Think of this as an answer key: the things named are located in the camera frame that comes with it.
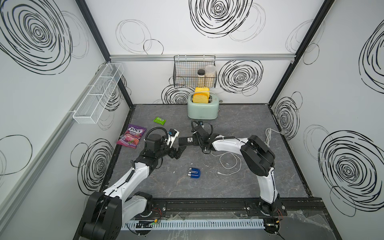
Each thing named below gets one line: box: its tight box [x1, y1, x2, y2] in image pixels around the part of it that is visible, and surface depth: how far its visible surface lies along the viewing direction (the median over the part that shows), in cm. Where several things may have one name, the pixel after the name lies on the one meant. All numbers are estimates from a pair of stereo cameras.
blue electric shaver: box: [187, 167, 201, 179], surface depth 84 cm
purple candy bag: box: [116, 124, 147, 149], surface depth 98 cm
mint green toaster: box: [187, 94, 220, 120], surface depth 104 cm
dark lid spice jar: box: [197, 69, 206, 88], surface depth 87 cm
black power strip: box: [178, 137, 194, 146], surface depth 98 cm
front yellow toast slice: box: [192, 93, 209, 104], surface depth 98 cm
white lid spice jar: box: [204, 64, 217, 88], surface depth 86 cm
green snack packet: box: [153, 116, 167, 126], surface depth 111 cm
